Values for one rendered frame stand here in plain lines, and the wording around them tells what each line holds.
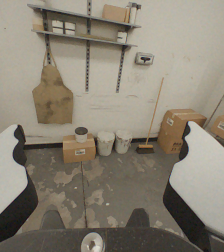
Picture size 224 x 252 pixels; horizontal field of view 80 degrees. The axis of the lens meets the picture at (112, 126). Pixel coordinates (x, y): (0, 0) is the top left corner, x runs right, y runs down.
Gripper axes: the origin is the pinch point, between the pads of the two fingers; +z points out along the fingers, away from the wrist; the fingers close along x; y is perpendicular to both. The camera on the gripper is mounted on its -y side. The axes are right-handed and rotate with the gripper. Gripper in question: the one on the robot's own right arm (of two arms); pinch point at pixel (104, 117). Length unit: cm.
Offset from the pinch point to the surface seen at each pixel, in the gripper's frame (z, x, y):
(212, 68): 241, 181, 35
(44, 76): 173, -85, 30
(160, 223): 63, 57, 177
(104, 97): 197, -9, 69
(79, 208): 75, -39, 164
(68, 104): 180, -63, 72
